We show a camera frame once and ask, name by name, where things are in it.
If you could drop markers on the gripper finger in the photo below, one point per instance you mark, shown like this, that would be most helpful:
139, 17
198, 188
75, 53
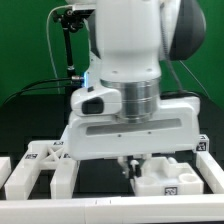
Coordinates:
122, 161
136, 168

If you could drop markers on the white fence bar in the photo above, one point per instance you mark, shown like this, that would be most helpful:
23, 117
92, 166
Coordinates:
116, 210
5, 170
210, 171

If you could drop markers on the grey mounted camera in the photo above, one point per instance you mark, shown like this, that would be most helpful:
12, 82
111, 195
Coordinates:
83, 7

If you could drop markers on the white right fence bar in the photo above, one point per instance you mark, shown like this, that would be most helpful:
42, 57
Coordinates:
210, 171

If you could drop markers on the white front fence bar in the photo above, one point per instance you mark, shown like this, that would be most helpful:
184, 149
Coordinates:
116, 210

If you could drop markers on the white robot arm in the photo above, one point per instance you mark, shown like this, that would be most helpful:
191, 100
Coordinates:
123, 114

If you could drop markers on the white marker base plate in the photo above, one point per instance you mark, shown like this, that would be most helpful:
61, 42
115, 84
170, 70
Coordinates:
64, 136

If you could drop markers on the white left fence bar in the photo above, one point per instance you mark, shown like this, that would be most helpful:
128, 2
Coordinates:
5, 170

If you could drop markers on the white chair back frame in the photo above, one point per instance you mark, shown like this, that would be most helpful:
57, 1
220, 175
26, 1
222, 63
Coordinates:
43, 156

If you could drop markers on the white tagged cube right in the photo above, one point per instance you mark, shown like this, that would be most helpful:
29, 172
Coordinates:
203, 144

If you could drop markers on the white chair seat part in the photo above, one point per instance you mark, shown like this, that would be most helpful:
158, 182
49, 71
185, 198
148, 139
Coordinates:
161, 176

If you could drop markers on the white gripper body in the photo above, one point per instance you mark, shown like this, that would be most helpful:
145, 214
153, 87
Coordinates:
173, 127

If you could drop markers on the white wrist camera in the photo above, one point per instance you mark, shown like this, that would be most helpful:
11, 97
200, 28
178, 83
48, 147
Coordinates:
96, 100

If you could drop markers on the black camera stand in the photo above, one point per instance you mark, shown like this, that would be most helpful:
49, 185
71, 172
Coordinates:
71, 22

